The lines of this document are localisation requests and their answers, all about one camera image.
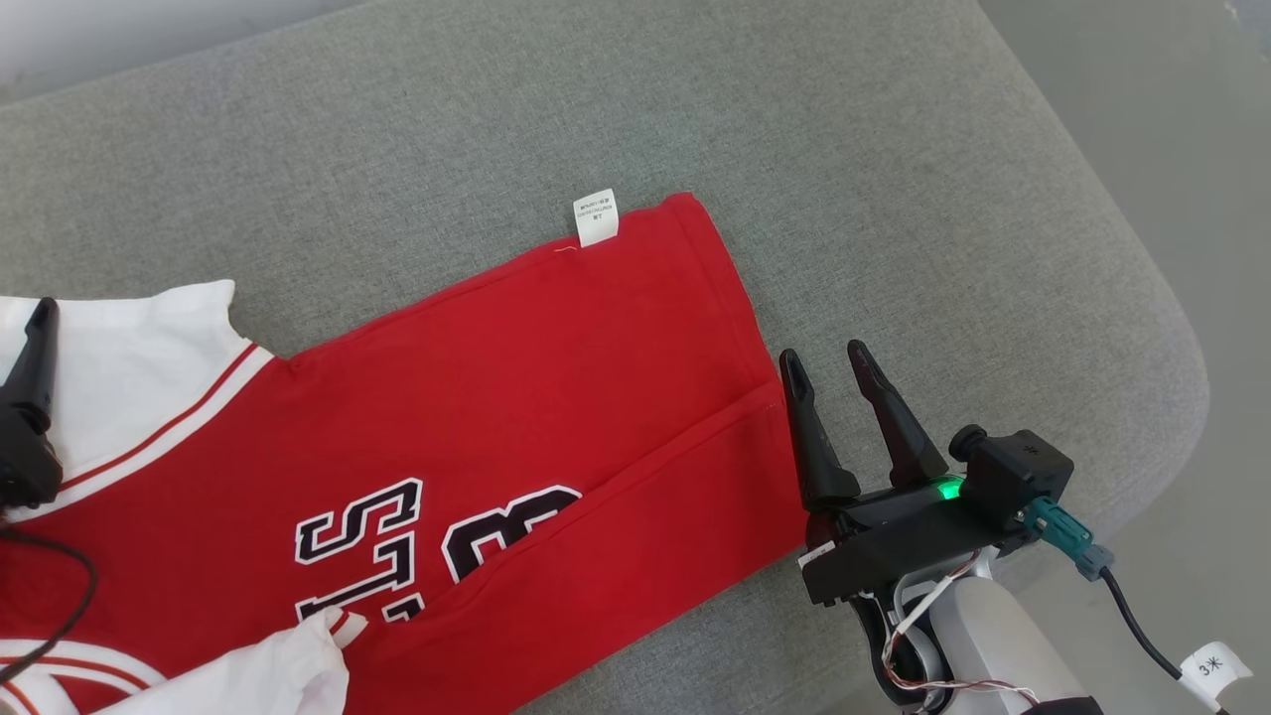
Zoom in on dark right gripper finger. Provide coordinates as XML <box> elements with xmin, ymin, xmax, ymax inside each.
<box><xmin>846</xmin><ymin>340</ymin><xmax>949</xmax><ymax>488</ymax></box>
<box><xmin>777</xmin><ymin>348</ymin><xmax>862</xmax><ymax>512</ymax></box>

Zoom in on black right arm cable teal plug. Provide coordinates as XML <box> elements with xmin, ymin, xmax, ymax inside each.
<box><xmin>1023</xmin><ymin>497</ymin><xmax>1254</xmax><ymax>715</ymax></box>

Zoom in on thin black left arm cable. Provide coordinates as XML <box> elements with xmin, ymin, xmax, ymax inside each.
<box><xmin>0</xmin><ymin>526</ymin><xmax>98</xmax><ymax>686</ymax></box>

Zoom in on red basketball jersey white sleeves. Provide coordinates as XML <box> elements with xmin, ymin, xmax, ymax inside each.
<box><xmin>0</xmin><ymin>189</ymin><xmax>810</xmax><ymax>715</ymax></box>

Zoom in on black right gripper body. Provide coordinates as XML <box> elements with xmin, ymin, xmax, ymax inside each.
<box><xmin>799</xmin><ymin>479</ymin><xmax>1006</xmax><ymax>608</ymax></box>

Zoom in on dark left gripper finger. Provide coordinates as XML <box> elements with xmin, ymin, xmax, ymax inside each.
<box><xmin>0</xmin><ymin>296</ymin><xmax>64</xmax><ymax>510</ymax></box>

